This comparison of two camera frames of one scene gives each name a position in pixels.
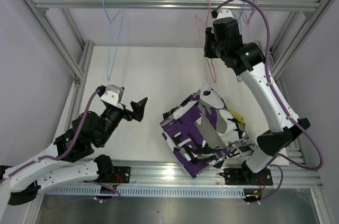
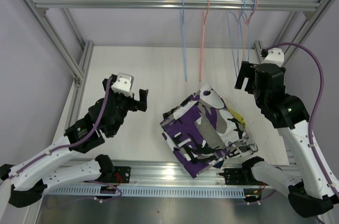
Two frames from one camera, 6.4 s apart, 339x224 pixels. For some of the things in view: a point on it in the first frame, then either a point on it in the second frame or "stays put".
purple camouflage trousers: x=200 y=128 stays put
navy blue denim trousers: x=219 y=164 stays put
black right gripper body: x=209 y=51 -> x=250 y=87
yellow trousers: x=239 y=117 stays put
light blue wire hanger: x=108 y=74 -> x=181 y=10
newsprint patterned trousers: x=245 y=146 stays put
